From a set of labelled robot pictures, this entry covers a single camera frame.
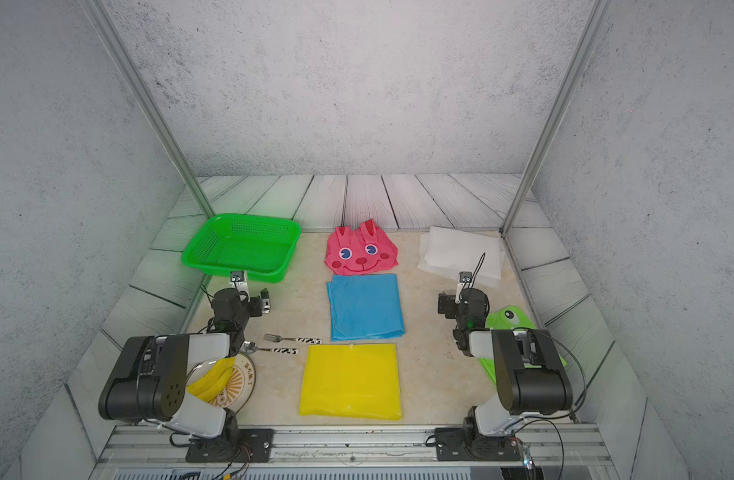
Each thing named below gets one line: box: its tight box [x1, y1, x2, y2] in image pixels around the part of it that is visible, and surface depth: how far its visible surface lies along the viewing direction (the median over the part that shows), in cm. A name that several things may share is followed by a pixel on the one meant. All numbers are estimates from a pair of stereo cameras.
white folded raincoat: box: [417, 226, 505, 288], surface depth 113 cm
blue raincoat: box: [326, 274, 405, 342], surface depth 98 cm
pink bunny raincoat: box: [325, 219, 399, 275], surface depth 114 cm
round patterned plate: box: [186, 354, 256, 414], surface depth 84 cm
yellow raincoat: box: [299, 343, 402, 420], surface depth 85 cm
